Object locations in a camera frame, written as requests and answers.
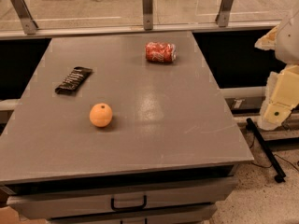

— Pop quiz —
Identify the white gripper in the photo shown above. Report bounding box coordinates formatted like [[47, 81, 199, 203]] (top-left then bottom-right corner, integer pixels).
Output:
[[254, 7, 299, 131]]

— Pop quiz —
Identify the red coke can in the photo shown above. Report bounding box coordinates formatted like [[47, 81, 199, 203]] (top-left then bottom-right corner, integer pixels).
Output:
[[145, 42, 177, 63]]

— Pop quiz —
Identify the black floor bar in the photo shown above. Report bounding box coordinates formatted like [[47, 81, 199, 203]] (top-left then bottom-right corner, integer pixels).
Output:
[[246, 118, 286, 183]]

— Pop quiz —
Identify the orange fruit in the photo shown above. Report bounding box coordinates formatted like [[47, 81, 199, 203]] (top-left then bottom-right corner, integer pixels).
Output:
[[90, 104, 113, 128]]

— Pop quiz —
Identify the black snack bar wrapper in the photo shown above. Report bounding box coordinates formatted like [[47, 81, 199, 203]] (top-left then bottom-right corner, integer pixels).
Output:
[[54, 66, 93, 94]]

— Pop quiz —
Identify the grey horizontal window rail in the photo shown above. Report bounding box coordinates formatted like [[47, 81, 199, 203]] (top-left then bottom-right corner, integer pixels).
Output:
[[0, 20, 280, 40]]

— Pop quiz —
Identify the middle metal rail bracket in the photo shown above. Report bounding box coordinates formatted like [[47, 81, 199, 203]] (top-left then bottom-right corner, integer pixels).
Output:
[[142, 0, 153, 30]]

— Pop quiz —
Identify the black upper drawer handle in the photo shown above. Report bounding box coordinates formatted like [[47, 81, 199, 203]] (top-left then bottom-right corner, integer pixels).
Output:
[[110, 195, 148, 212]]

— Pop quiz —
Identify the black drawer handle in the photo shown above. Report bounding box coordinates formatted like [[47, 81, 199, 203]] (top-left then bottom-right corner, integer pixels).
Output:
[[120, 217, 148, 224], [110, 195, 148, 212]]

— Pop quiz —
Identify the black lower drawer handle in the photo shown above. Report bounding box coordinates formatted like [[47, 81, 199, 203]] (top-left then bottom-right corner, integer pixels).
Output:
[[120, 217, 148, 224]]

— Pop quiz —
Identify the left metal rail bracket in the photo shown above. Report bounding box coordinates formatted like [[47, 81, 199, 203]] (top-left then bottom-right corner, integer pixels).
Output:
[[10, 0, 38, 35]]

